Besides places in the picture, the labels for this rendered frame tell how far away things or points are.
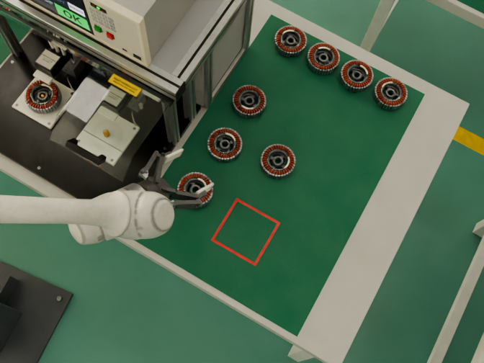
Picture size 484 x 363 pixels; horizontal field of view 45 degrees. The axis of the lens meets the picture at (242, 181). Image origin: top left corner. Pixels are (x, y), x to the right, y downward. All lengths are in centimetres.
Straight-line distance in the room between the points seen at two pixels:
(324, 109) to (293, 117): 11
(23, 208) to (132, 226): 23
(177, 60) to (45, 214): 60
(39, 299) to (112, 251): 35
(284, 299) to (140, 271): 94
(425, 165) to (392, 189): 15
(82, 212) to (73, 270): 137
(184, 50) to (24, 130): 63
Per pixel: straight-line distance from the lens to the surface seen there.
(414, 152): 204
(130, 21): 149
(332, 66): 206
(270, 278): 181
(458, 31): 330
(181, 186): 184
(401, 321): 267
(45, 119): 200
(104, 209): 129
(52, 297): 262
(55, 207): 129
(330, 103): 204
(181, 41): 168
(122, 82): 169
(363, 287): 186
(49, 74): 194
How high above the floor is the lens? 253
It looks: 71 degrees down
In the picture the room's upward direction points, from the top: 9 degrees clockwise
